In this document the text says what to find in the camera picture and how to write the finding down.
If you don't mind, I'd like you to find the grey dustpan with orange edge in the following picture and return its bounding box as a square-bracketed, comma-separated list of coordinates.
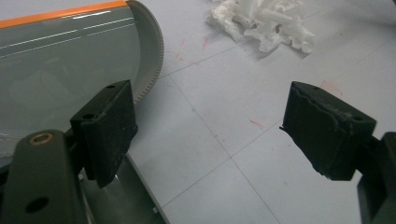
[0, 0, 171, 224]

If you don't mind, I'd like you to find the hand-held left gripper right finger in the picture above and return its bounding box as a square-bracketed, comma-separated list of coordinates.
[279, 81, 377, 181]

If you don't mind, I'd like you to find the pile of white paper scraps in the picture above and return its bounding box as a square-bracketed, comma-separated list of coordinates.
[205, 0, 316, 54]

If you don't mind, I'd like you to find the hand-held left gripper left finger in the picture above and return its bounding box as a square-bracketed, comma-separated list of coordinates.
[69, 79, 139, 189]

